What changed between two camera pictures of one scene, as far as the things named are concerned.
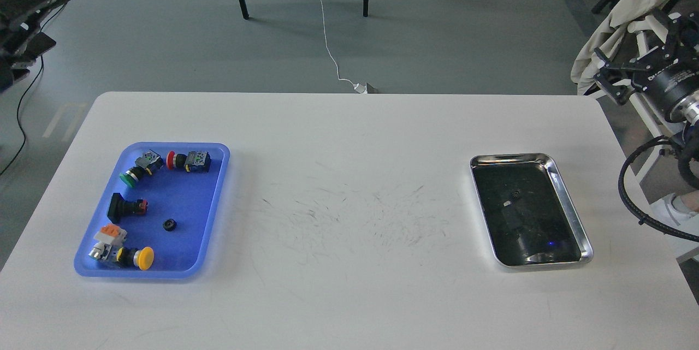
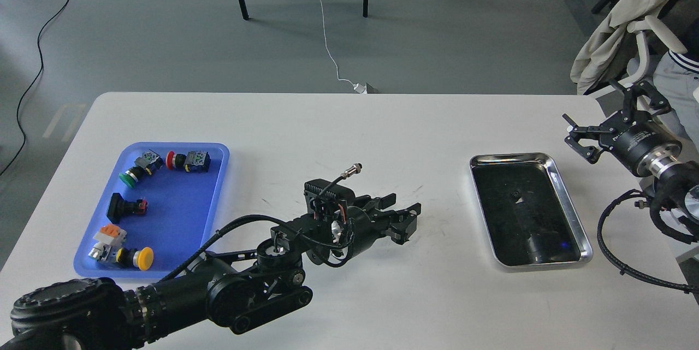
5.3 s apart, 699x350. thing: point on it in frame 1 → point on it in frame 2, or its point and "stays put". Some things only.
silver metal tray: [530, 217] stays put
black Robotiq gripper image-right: [666, 82] → [640, 144]
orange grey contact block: [111, 233] stays put
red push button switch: [195, 161] stays put
